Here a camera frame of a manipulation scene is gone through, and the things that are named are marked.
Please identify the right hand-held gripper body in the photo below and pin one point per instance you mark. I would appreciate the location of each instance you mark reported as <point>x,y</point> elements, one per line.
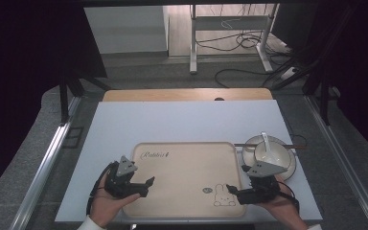
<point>263,187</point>

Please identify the silver metal rail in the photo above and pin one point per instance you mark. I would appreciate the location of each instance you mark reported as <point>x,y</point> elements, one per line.
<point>345,159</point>
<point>40,175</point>

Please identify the white bowl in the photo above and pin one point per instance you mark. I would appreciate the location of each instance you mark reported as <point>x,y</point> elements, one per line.
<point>278,155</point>

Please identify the person's left hand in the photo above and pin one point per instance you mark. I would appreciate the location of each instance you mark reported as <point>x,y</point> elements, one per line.
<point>105,206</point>

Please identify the white power strip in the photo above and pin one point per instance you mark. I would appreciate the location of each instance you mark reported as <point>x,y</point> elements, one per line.
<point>288,73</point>

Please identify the beige tray with rabbit print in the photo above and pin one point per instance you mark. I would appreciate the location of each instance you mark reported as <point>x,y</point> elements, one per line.
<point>185,179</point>

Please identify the white cabinet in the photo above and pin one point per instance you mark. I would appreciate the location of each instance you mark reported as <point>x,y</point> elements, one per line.
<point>126,28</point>

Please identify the brown chopsticks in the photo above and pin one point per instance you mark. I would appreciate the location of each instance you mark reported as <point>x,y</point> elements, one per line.
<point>295,146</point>

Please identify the white plate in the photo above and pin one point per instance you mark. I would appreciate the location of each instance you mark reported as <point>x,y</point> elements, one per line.
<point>289,166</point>

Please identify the black metal stand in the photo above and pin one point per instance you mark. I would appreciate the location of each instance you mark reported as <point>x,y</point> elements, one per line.
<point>324,96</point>
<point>64,99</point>

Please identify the white ceramic spoon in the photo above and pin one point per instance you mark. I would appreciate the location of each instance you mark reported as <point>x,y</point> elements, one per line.
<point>266,143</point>

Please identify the wooden table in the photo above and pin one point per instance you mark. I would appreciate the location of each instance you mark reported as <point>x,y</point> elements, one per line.
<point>185,95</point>

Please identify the white metal desk frame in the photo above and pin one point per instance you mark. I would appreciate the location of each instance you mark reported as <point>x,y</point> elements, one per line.
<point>230,23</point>

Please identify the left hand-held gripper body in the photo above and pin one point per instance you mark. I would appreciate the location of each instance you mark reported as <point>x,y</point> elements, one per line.
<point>121,185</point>

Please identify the person's right hand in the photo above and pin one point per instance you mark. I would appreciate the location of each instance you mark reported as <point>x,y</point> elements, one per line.
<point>286,209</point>

